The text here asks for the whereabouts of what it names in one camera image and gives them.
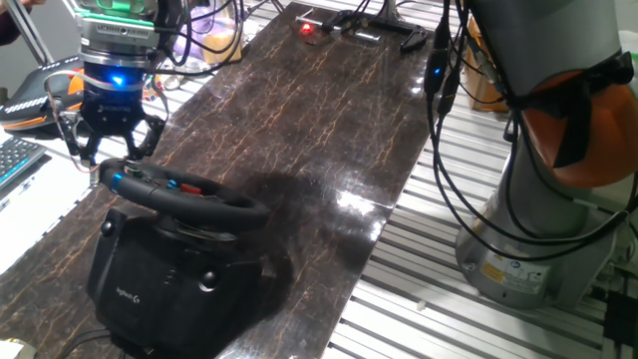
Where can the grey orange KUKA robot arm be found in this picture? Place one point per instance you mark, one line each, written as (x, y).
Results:
(538, 50)

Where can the small board with red LED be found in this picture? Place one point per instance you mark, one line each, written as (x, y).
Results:
(306, 29)

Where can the round silver post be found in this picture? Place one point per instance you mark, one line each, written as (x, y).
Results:
(390, 7)

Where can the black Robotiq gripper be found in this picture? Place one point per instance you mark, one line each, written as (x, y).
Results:
(114, 114)

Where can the yellow sponge block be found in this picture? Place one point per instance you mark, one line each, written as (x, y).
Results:
(224, 47)

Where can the upright aluminium frame post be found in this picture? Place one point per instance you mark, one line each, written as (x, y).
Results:
(30, 35)

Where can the forearm in maroon sleeve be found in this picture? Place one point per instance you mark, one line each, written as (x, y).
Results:
(9, 27)

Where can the white gold packet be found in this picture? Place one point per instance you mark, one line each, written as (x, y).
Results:
(15, 350)

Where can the orange black teach pendant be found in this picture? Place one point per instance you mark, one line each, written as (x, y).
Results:
(30, 107)

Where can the black Logitech wheel base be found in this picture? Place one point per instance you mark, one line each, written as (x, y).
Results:
(164, 289)

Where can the dark brown marble mat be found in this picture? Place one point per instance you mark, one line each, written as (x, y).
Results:
(309, 124)

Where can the large white paper sheet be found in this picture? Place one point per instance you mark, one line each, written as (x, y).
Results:
(30, 224)

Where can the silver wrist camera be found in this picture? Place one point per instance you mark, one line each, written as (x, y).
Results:
(124, 34)

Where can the green wrist adapter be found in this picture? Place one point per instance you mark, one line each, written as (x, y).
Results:
(119, 5)

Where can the black gaming steering wheel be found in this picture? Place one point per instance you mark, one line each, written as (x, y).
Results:
(149, 192)

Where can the clear purple plastic bag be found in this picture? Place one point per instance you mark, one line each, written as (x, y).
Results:
(194, 27)

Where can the silver metal rod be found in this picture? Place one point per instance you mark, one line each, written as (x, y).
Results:
(369, 36)

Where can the black computer keyboard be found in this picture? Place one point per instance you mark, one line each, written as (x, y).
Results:
(15, 157)

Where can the black junction box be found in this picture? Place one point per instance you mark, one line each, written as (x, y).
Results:
(620, 319)

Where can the person's bare hand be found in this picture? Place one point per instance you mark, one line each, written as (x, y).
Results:
(32, 2)

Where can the black stand base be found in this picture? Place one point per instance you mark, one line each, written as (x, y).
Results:
(414, 40)

